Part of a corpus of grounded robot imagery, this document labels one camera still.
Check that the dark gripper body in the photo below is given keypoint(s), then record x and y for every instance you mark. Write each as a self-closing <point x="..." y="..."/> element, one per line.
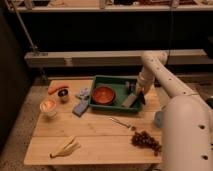
<point x="141" y="97"/>

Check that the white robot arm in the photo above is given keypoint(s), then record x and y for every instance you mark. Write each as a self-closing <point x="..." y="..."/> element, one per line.
<point x="187" y="121"/>

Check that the green plastic tray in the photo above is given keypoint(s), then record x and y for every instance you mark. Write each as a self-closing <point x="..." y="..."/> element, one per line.
<point x="118" y="85"/>

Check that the light blue cup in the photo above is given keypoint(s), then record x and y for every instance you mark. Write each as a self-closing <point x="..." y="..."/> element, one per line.
<point x="158" y="119"/>

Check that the red-brown bowl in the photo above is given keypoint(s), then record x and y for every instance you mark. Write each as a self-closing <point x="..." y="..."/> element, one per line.
<point x="103" y="95"/>

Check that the bunch of dark grapes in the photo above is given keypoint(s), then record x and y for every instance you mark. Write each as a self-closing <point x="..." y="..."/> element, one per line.
<point x="144" y="139"/>

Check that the long grey shelf beam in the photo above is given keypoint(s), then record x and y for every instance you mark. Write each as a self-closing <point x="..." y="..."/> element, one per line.
<point x="111" y="58"/>

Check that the crumpled grey-blue cloth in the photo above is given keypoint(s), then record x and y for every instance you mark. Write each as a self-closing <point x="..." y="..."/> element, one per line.
<point x="83" y="94"/>

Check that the blue sponge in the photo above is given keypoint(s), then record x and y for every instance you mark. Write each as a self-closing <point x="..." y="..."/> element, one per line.
<point x="79" y="109"/>

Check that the small metal cup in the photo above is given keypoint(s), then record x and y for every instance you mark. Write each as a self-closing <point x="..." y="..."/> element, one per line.
<point x="63" y="95"/>

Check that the wooden table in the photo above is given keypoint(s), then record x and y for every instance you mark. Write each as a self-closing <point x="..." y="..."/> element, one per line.
<point x="102" y="142"/>

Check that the peeled banana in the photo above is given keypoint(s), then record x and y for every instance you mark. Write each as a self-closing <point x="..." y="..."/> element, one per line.
<point x="68" y="146"/>

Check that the orange carrot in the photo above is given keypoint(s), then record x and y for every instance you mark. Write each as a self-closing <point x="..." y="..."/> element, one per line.
<point x="52" y="90"/>

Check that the upper shelf board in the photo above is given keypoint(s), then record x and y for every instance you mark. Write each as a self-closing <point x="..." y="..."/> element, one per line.
<point x="107" y="5"/>

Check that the metal diagonal pole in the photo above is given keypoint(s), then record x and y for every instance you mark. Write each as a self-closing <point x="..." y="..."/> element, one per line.
<point x="34" y="52"/>

